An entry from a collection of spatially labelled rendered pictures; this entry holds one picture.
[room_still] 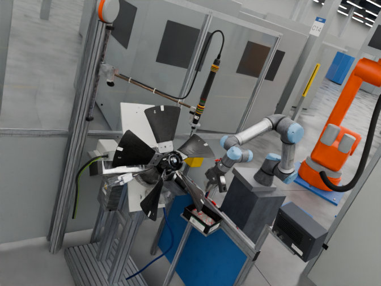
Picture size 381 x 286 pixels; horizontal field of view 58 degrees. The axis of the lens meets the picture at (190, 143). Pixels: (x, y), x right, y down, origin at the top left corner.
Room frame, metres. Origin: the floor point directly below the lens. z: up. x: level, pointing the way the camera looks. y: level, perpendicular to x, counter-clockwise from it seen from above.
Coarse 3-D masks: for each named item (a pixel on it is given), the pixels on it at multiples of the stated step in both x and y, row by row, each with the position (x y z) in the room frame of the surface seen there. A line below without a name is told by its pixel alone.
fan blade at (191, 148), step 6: (192, 138) 2.12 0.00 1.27; (198, 138) 2.14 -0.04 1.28; (186, 144) 2.05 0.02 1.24; (192, 144) 2.07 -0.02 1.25; (198, 144) 2.09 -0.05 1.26; (180, 150) 1.97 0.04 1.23; (186, 150) 1.98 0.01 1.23; (192, 150) 2.00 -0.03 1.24; (198, 150) 2.03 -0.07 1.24; (204, 150) 2.05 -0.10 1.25; (210, 150) 2.09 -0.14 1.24; (192, 156) 1.95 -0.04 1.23; (198, 156) 1.98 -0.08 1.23; (204, 156) 2.00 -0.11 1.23; (210, 156) 2.04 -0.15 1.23
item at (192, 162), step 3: (186, 159) 2.34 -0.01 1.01; (189, 159) 2.31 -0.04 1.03; (192, 159) 2.29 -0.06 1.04; (195, 159) 2.30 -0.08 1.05; (198, 159) 2.32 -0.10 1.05; (201, 159) 2.34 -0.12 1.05; (186, 162) 2.33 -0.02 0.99; (189, 162) 2.31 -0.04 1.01; (192, 162) 2.29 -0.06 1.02; (195, 162) 2.31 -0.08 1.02; (198, 162) 2.33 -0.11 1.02; (201, 162) 2.35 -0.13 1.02; (189, 165) 2.30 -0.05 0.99; (192, 165) 2.29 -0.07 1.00; (195, 165) 2.31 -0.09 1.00; (198, 165) 2.34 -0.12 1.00
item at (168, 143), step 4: (160, 144) 1.89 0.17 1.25; (164, 144) 1.89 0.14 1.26; (168, 144) 1.89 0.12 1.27; (172, 144) 1.89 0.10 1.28; (160, 148) 1.88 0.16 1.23; (164, 148) 1.88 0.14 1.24; (168, 148) 1.88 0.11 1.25; (172, 148) 1.88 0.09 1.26; (160, 152) 1.87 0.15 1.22; (164, 152) 1.87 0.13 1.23
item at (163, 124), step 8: (152, 112) 1.98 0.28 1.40; (160, 112) 1.98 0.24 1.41; (168, 112) 1.99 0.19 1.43; (176, 112) 2.01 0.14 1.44; (152, 120) 1.95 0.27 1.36; (160, 120) 1.96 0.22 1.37; (168, 120) 1.96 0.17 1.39; (176, 120) 1.98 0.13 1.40; (152, 128) 1.93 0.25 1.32; (160, 128) 1.93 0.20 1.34; (168, 128) 1.94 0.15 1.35; (160, 136) 1.91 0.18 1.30; (168, 136) 1.91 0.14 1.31
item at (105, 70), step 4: (100, 64) 2.03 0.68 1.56; (104, 64) 2.04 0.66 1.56; (108, 64) 2.07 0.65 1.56; (100, 68) 2.01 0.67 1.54; (104, 68) 2.01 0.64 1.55; (108, 68) 2.00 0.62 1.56; (112, 68) 2.02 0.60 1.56; (116, 68) 2.05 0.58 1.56; (100, 72) 2.01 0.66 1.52; (104, 72) 2.01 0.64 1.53; (108, 72) 2.00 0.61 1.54; (112, 72) 2.00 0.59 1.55; (116, 72) 2.04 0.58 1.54; (104, 76) 2.01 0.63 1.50; (108, 76) 2.00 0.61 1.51; (112, 76) 2.01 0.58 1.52
